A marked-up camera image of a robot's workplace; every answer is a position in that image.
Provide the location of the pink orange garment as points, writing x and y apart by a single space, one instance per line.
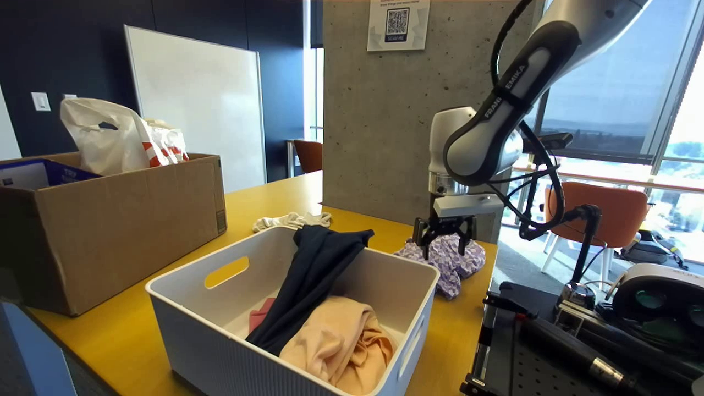
262 313

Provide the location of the black gooseneck camera stand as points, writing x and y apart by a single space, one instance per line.
583 215

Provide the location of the white plastic laundry basket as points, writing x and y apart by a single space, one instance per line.
221 353

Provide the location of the white striped cloth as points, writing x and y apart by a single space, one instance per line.
289 220

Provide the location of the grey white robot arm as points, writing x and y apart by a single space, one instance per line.
506 111

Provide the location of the white plastic bag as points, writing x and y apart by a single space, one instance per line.
111 140

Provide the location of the brown chair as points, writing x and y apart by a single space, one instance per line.
308 154

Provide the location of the narrow white board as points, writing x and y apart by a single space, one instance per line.
7 128

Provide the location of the large white board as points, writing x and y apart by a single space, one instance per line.
199 96

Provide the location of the blue panel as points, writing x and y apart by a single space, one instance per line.
29 359

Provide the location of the grey concrete pillar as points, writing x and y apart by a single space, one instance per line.
382 125

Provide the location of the black bag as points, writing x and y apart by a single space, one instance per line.
657 249

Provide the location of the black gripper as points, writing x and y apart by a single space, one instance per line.
446 225

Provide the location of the blue item in cardboard box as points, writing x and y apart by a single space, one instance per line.
52 173

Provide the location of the orange chair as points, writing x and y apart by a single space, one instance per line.
624 211

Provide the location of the purple floral dress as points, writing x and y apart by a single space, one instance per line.
448 264

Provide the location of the white VR headset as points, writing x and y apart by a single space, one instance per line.
652 294

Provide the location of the QR code paper sign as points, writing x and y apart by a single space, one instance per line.
396 22

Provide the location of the brown cardboard box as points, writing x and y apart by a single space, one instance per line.
111 235

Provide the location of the black shirt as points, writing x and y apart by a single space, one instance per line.
316 279

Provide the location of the peach garment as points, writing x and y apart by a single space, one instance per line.
338 343

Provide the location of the white wall switch plate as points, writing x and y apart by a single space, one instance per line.
40 103

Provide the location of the black tripod equipment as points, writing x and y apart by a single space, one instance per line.
541 343

